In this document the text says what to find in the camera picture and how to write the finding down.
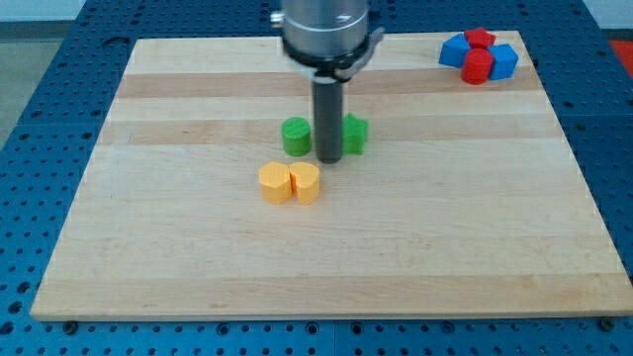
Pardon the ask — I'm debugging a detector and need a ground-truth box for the blue block right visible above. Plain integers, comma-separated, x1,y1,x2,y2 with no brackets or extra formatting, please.
489,44,518,80

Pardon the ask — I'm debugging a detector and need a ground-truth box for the yellow heart block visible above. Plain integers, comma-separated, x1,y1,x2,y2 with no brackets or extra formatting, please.
290,162,320,205

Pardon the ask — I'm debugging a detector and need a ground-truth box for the green cylinder block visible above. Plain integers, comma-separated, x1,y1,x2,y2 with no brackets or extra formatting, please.
281,117,312,157

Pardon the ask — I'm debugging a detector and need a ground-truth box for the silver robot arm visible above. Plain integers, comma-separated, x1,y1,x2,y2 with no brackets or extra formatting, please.
270,0,385,85

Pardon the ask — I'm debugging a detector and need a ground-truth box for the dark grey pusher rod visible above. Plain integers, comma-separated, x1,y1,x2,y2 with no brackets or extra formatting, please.
312,82,343,164

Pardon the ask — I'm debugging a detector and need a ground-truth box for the red star block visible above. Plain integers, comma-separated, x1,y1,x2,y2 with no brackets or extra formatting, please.
464,27,497,49

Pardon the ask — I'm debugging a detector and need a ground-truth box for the green star block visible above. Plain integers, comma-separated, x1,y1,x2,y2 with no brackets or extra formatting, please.
342,113,369,155

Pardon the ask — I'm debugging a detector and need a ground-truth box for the red cylinder block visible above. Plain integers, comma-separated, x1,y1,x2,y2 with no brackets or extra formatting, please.
460,48,495,85

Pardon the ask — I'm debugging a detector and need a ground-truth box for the yellow pentagon block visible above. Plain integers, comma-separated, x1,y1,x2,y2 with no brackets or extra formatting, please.
258,161,293,204

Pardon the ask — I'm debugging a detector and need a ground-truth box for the blue block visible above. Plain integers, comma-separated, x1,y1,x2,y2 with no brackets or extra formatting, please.
438,33,471,68
489,44,518,80

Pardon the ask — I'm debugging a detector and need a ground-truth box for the wooden board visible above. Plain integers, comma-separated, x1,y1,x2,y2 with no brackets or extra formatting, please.
31,31,632,321

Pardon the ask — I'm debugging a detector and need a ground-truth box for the blue block left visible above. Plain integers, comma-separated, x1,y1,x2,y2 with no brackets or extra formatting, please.
438,33,471,68

